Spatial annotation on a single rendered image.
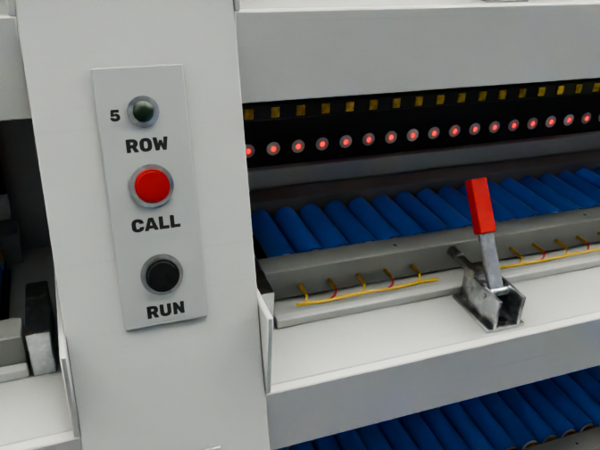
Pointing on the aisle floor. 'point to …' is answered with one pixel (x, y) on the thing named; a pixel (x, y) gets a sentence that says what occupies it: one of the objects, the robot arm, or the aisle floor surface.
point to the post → (160, 337)
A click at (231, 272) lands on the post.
